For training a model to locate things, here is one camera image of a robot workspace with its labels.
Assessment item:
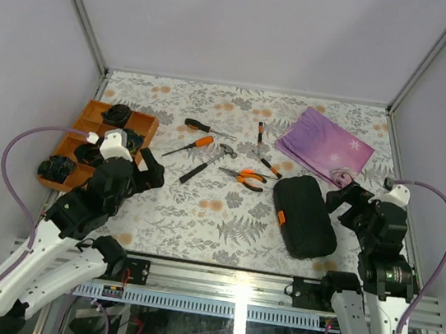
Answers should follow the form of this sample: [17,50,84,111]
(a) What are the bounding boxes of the small precision screwdriver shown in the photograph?
[257,122,264,148]

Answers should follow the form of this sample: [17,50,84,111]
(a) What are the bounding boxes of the dark rolled band outside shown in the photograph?
[37,155,76,183]

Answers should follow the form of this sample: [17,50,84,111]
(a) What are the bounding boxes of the orange black utility tool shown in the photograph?
[251,150,282,179]

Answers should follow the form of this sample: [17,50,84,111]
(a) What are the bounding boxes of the orange handled screwdriver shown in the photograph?
[162,136,214,156]

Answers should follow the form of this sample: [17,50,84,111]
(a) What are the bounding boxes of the small claw hammer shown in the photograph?
[178,143,237,183]

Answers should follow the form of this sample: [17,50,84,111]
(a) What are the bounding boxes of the black handled screwdriver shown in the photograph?
[184,118,237,141]

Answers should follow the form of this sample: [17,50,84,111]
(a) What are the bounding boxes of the dark rolled band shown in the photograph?
[123,128,144,156]
[74,143,104,167]
[100,104,132,129]

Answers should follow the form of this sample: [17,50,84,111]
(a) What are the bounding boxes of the black plastic tool case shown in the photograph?
[272,175,337,260]

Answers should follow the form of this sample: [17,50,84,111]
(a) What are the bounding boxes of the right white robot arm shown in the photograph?
[318,182,415,334]

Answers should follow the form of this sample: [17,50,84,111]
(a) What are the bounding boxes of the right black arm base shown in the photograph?
[290,277,334,313]

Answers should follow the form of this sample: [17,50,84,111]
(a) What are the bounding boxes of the dark rolled band lower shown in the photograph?
[74,143,104,167]

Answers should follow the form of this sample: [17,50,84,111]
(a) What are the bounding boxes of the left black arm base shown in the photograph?
[103,257,151,285]

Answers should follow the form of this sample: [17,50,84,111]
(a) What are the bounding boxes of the dark rolled band middle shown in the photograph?
[123,128,144,156]

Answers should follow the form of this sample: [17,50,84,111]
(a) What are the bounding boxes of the purple printed pouch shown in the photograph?
[274,108,374,188]

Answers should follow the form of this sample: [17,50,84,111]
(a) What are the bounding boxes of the orange handled pliers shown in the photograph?
[219,167,272,193]

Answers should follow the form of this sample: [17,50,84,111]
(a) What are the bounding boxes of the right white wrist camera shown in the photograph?
[379,178,411,208]

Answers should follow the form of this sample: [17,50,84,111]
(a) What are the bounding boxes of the orange compartment tray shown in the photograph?
[37,100,159,192]

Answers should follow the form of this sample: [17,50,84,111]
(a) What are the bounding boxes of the aluminium front rail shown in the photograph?
[2,235,446,334]

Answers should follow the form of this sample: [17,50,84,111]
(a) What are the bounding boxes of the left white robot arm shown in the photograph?
[0,141,165,334]

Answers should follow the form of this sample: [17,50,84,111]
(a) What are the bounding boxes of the dark rolled band top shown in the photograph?
[100,104,132,129]

